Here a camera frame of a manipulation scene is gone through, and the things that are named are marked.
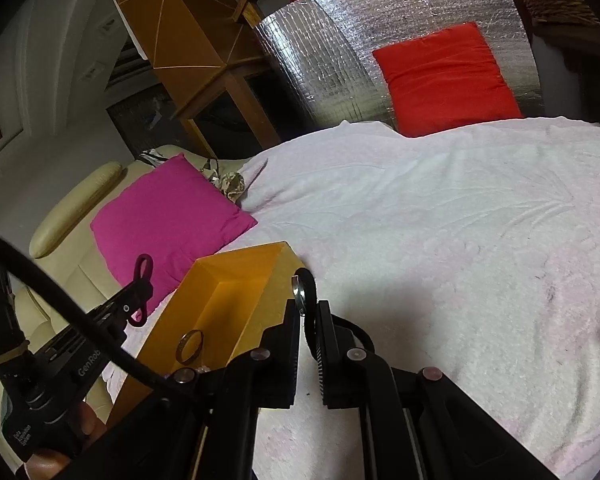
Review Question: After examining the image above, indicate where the black cable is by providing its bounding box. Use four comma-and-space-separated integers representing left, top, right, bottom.
0, 227, 201, 401

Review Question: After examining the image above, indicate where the silver foil sheet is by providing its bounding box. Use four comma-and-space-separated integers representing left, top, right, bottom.
252, 0, 546, 133

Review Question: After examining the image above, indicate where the pale pink blanket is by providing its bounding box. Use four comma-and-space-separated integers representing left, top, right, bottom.
102, 117, 600, 480

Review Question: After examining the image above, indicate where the cream leather sofa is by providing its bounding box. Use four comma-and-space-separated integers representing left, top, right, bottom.
0, 145, 251, 411

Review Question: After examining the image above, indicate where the black strap with silver ring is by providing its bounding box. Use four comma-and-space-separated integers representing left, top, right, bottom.
290, 267, 377, 361

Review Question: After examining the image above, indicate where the pink cushion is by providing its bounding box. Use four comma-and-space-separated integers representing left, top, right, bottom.
90, 154, 258, 318

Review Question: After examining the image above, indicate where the person's left hand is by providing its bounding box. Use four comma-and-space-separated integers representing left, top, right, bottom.
24, 399, 110, 480

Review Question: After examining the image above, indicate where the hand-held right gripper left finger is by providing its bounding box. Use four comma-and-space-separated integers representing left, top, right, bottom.
87, 302, 303, 480

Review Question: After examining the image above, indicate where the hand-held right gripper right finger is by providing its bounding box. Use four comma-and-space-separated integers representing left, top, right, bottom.
314, 300, 561, 480

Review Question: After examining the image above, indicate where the orange box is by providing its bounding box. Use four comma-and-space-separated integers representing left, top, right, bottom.
107, 241, 311, 426

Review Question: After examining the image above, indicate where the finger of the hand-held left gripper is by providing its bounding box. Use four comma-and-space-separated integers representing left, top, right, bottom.
82, 280, 143, 333

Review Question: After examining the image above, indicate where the dark red band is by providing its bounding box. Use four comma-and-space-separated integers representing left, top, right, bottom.
125, 254, 155, 328

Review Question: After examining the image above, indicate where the wooden table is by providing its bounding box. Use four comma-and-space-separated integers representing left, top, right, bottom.
97, 0, 281, 161

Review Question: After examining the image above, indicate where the thin metal bangle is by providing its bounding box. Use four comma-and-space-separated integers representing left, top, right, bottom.
175, 329, 206, 363

